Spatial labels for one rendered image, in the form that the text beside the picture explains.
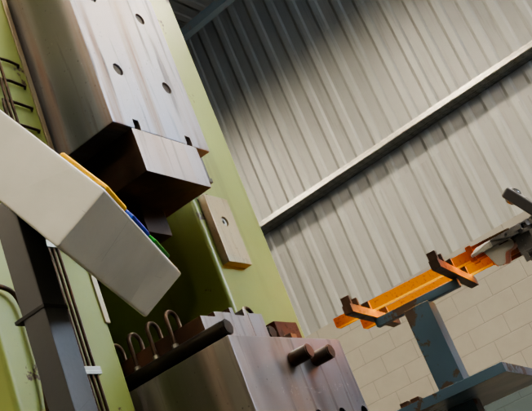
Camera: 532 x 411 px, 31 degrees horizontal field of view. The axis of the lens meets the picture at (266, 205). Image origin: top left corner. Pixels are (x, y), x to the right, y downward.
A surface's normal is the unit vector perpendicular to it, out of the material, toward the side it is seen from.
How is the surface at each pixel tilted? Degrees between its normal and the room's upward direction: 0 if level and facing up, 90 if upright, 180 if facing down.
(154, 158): 90
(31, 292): 90
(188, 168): 90
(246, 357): 90
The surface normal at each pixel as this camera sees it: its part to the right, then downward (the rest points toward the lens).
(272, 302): 0.77, -0.49
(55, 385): -0.54, -0.14
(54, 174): -0.16, -0.33
